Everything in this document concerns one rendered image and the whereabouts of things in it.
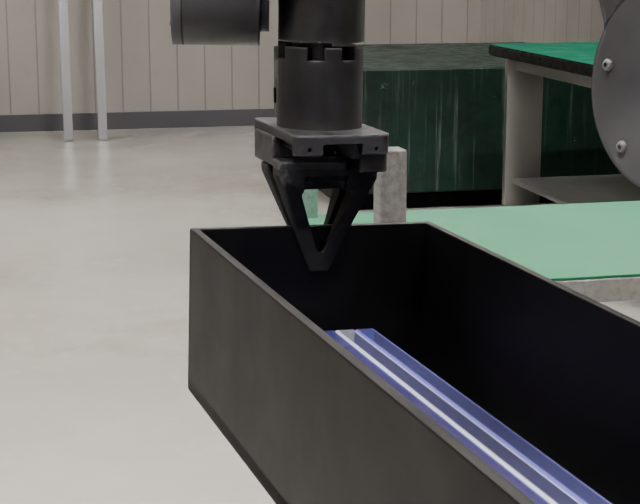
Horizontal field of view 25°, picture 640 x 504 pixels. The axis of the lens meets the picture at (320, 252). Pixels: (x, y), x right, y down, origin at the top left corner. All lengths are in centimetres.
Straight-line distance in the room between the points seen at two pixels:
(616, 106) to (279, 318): 39
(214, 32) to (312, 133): 9
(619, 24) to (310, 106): 56
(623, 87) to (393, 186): 116
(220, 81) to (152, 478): 726
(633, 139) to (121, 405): 393
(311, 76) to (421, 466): 42
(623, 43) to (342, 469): 33
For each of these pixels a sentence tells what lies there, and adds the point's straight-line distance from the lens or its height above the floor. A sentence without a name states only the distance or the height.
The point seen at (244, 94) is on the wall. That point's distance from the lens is 1081.
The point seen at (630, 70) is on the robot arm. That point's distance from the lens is 40.
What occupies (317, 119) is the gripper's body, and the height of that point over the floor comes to 120.
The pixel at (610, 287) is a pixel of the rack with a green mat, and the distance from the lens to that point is 166.
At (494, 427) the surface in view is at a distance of 79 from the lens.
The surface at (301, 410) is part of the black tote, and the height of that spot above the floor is 108.
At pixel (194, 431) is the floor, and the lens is 405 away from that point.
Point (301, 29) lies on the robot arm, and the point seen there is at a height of 126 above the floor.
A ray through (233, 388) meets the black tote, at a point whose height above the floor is 106.
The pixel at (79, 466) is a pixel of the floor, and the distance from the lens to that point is 383.
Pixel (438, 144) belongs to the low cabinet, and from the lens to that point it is 737.
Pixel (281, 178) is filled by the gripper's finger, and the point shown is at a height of 116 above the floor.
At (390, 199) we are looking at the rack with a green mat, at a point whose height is 105.
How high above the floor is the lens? 131
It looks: 12 degrees down
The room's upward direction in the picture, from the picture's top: straight up
